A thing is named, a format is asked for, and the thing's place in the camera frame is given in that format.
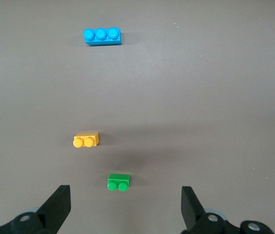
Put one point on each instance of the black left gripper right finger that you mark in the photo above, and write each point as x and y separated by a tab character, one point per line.
193	214

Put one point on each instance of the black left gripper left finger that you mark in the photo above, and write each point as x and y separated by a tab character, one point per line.
52	214

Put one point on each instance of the yellow two-stud toy block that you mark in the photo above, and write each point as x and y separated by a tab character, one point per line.
88	140

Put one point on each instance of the green two-stud toy block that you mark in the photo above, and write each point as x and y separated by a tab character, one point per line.
119	180

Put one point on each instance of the blue three-stud toy block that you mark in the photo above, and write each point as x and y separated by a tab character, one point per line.
102	39

